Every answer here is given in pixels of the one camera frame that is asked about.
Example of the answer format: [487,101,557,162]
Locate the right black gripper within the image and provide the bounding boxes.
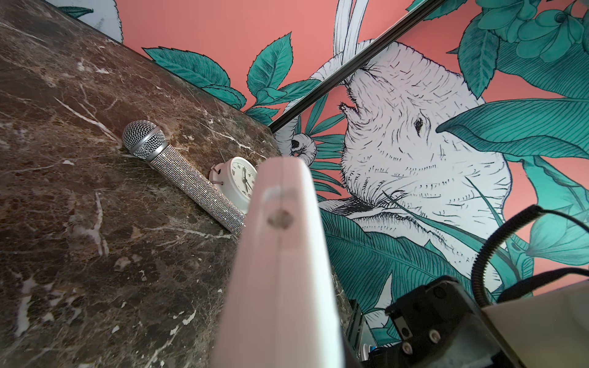
[368,276,524,367]

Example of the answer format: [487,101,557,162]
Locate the white remote control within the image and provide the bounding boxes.
[210,156,345,367]

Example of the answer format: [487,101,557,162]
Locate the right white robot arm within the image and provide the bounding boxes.
[360,205,588,367]

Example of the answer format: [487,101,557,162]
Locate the white alarm clock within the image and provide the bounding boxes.
[209,156,257,214]

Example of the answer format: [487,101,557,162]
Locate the glitter microphone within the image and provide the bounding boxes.
[122,121,245,237]

